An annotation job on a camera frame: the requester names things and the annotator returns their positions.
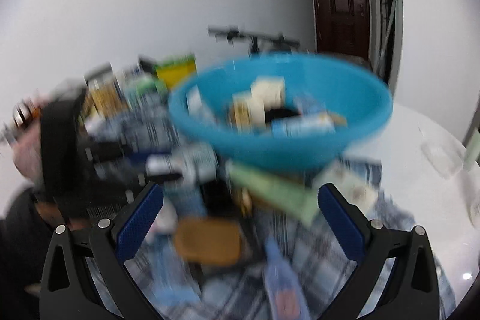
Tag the yellow box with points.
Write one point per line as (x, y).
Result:
(176, 70)

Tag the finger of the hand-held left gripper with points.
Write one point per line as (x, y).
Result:
(110, 152)
(161, 177)

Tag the blue bottle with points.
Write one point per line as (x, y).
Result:
(285, 286)

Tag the dark brown door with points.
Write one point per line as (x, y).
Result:
(339, 9)

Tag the clear plastic container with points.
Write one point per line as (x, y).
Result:
(440, 157)

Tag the brown hexagonal box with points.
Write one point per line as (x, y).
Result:
(208, 241)

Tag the green tube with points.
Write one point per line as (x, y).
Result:
(273, 192)

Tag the green tissue packet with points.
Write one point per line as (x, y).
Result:
(140, 91)

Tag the blue plastic basin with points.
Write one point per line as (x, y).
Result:
(270, 151)

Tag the cream packet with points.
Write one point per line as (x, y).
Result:
(347, 185)

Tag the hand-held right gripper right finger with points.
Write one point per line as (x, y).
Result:
(343, 226)

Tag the blue plaid cloth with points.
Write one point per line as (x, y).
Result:
(232, 290)

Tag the person's left hand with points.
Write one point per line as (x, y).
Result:
(30, 158)

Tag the black bicycle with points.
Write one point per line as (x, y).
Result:
(255, 39)

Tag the light blue box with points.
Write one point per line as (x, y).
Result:
(303, 127)

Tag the clear jar with yellow contents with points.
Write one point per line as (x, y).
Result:
(103, 95)

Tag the white desktop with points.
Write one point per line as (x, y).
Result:
(412, 222)

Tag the black pouch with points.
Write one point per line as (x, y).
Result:
(281, 115)

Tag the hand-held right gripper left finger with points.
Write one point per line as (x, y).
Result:
(138, 226)

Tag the person's left forearm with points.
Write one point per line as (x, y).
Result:
(18, 248)

